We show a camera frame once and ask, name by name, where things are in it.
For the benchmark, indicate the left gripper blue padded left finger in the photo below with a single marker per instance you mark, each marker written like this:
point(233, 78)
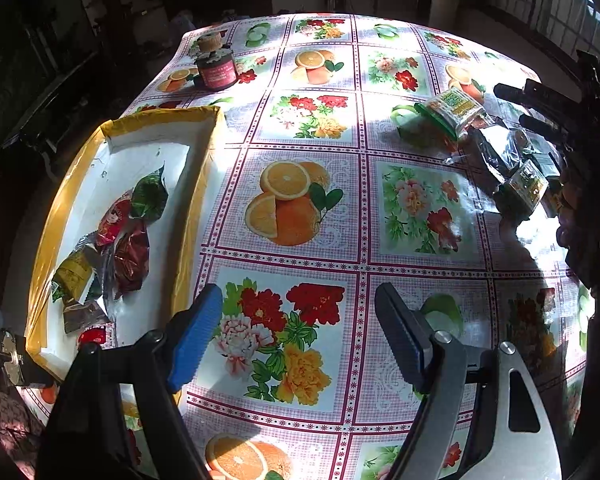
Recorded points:
point(188, 334)

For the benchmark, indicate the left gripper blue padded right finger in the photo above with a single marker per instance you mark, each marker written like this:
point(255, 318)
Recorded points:
point(408, 335)

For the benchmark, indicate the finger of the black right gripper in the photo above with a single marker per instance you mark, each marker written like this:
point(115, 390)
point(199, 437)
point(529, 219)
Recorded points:
point(548, 132)
point(545, 100)

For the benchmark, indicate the yellow green cracker packet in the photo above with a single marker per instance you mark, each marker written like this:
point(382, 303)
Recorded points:
point(451, 111)

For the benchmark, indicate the silver foil snack packet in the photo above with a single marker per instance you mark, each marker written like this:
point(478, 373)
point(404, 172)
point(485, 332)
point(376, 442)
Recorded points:
point(498, 150)

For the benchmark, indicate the gold green snack packet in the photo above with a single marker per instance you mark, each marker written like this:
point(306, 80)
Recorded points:
point(73, 278)

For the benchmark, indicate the red cartoon snack packet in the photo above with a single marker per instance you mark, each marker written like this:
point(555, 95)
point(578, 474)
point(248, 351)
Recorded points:
point(112, 223)

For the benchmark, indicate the white box with yellow rim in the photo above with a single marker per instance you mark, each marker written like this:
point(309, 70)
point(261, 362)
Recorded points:
point(114, 158)

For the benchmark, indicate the floral fruit tablecloth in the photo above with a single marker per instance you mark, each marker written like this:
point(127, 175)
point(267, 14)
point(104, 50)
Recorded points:
point(329, 183)

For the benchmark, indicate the red labelled jar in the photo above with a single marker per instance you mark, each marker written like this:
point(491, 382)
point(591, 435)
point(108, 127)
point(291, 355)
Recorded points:
point(217, 69)

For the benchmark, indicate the small cork topped jar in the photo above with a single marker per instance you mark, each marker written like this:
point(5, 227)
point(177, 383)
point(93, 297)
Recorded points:
point(210, 42)

